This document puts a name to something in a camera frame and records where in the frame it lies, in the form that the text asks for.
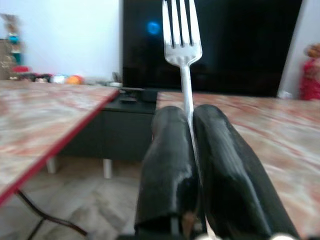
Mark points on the white small cup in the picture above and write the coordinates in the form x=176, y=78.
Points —
x=58, y=79

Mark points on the tall teal decorative figurine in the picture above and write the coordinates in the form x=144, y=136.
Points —
x=13, y=42

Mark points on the large black television screen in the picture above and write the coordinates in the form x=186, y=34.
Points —
x=225, y=47

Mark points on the dark low tv cabinet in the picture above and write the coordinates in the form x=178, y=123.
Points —
x=120, y=130

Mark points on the red dressed doll figure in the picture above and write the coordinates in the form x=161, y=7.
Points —
x=310, y=72

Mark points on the silver metal fork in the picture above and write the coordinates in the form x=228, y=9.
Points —
x=183, y=50

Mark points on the orange round toy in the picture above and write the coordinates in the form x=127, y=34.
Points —
x=73, y=79

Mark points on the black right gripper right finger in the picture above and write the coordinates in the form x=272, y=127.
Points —
x=232, y=170

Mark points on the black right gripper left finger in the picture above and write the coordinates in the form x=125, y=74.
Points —
x=166, y=160

